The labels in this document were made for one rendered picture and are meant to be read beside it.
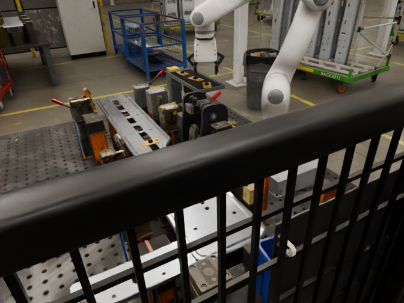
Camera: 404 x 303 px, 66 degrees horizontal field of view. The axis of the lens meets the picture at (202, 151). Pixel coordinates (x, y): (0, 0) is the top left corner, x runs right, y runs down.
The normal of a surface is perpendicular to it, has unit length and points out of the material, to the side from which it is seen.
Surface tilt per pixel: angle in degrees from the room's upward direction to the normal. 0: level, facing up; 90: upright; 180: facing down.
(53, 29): 98
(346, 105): 0
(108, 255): 0
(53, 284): 0
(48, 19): 89
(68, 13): 90
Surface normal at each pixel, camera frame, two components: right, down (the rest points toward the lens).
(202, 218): -0.04, -0.87
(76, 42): 0.45, 0.43
